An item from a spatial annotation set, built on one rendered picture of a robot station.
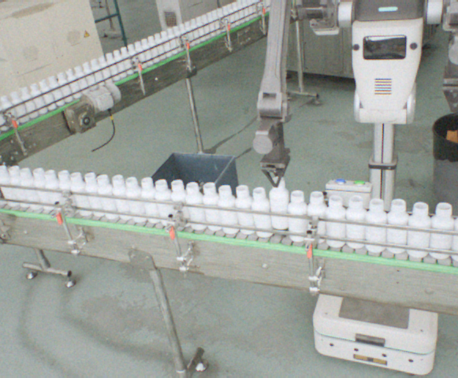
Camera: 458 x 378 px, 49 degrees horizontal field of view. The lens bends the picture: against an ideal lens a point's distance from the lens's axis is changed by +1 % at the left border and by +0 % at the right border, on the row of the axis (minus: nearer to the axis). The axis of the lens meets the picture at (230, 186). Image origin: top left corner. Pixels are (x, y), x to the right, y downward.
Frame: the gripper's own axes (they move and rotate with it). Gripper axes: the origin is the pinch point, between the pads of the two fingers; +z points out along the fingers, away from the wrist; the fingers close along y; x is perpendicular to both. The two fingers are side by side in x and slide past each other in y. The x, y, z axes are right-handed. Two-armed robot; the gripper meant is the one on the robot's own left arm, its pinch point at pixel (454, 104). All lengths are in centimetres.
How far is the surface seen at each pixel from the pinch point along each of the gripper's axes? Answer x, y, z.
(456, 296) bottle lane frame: -5, -20, 50
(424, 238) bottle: 4.8, -17.6, 32.5
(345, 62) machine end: 92, 356, 109
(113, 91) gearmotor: 183, 99, 37
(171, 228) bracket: 80, -27, 32
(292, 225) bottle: 43, -18, 33
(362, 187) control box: 23.9, -1.4, 27.7
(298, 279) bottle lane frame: 41, -20, 53
